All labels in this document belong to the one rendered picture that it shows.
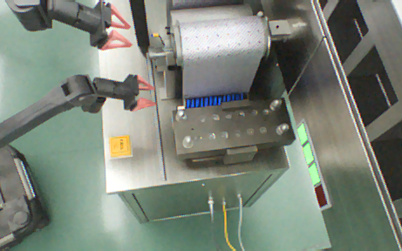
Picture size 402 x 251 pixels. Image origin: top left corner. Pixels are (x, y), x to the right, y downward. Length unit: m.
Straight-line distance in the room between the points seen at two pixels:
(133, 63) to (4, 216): 1.08
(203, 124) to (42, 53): 1.77
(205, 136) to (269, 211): 1.13
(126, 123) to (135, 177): 0.21
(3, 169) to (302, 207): 1.70
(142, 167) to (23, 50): 1.73
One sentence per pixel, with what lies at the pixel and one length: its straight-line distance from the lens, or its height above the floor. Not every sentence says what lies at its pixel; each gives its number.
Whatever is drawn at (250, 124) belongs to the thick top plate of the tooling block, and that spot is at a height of 1.03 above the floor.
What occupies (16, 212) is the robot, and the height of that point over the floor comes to 0.28.
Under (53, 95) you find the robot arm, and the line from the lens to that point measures 1.07.
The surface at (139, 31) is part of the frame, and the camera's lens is 1.42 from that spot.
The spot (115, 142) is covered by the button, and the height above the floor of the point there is 0.92.
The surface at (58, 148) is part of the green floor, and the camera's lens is 2.36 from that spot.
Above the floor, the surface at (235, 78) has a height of 1.14.
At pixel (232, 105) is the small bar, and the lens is 1.19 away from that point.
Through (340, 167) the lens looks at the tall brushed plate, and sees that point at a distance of 0.89.
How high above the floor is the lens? 2.10
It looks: 67 degrees down
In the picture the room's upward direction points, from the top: 7 degrees clockwise
